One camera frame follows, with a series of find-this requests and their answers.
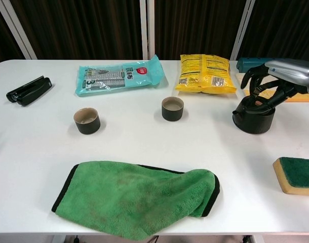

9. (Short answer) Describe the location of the white partition frame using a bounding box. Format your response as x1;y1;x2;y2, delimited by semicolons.
140;0;156;60
0;0;38;60
229;0;256;61

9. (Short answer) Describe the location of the teal rectangular case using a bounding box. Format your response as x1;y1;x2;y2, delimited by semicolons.
236;57;274;73

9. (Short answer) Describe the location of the yellow snack bag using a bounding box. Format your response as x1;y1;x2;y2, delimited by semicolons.
174;53;237;95

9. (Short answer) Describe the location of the teal cleaning cloth package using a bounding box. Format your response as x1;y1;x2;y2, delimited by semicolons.
75;54;168;97

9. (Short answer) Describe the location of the orange flat box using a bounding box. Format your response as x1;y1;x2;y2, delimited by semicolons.
235;72;309;103

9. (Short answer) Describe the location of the black stapler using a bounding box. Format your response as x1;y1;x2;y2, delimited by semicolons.
6;75;53;106

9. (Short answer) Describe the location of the green microfiber cloth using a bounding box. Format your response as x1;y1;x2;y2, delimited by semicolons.
51;160;220;240

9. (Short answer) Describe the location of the black teapot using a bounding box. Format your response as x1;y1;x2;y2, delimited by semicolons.
231;96;276;135

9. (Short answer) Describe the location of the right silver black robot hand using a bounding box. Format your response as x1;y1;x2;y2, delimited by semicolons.
240;58;309;112

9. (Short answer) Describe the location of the dark cup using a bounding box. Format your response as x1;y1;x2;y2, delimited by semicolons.
161;96;184;121
73;107;101;135

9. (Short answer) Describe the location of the green yellow sponge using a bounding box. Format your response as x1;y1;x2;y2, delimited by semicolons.
273;156;309;196

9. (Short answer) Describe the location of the dark pleated curtain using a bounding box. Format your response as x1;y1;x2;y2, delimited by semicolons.
0;0;26;67
245;0;309;62
7;0;142;60
154;0;244;61

